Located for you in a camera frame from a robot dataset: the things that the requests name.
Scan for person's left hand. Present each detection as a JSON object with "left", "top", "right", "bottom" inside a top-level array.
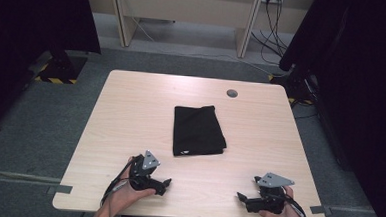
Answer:
[{"left": 103, "top": 155, "right": 158, "bottom": 217}]

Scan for hand-held gripper cable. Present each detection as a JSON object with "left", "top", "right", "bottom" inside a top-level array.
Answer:
[
  {"left": 281, "top": 193, "right": 311, "bottom": 217},
  {"left": 98, "top": 153, "right": 143, "bottom": 217}
]

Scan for black tank top white trim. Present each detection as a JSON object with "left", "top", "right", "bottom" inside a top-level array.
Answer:
[{"left": 171, "top": 103, "right": 230, "bottom": 160}]

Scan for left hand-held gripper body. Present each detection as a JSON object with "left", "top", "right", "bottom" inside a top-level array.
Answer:
[{"left": 129, "top": 148, "right": 163, "bottom": 192}]

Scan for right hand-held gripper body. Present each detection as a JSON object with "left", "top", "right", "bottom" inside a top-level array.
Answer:
[{"left": 252, "top": 171, "right": 296, "bottom": 216}]

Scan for black stand base hazard tape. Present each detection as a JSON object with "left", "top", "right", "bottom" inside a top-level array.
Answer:
[{"left": 34, "top": 48, "right": 89, "bottom": 86}]

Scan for bundle of black cables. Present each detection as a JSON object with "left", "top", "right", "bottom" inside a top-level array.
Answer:
[{"left": 248, "top": 0, "right": 292, "bottom": 66}]

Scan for black stand base with cables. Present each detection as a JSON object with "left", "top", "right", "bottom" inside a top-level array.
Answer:
[{"left": 266, "top": 62, "right": 319, "bottom": 109}]

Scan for left hand-held gripper cable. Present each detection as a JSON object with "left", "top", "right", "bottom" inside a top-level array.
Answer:
[{"left": 98, "top": 153, "right": 143, "bottom": 217}]

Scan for tall black curtain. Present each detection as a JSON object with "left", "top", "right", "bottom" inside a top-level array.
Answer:
[{"left": 270, "top": 0, "right": 386, "bottom": 217}]

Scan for wide black curtain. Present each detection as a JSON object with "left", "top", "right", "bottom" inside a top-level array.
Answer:
[{"left": 0, "top": 0, "right": 105, "bottom": 142}]

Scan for right hand-held gripper cable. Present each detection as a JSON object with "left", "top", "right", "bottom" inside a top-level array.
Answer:
[{"left": 281, "top": 193, "right": 311, "bottom": 217}]

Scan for grey tape piece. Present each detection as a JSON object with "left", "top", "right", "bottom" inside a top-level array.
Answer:
[
  {"left": 310, "top": 204, "right": 332, "bottom": 216},
  {"left": 46, "top": 184, "right": 74, "bottom": 196}
]

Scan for white floor cable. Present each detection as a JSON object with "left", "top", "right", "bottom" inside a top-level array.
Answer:
[{"left": 128, "top": 16, "right": 282, "bottom": 77}]

